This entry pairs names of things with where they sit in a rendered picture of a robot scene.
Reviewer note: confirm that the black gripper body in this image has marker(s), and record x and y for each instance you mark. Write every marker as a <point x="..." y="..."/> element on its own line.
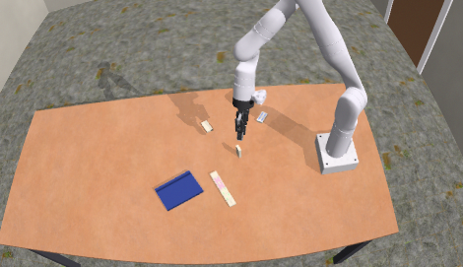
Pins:
<point x="241" y="105"/>

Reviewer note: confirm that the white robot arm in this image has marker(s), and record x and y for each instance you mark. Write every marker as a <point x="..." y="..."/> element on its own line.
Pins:
<point x="330" y="42"/>

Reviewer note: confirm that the dark blue book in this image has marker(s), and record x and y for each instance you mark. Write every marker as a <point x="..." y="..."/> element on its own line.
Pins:
<point x="179" y="190"/>

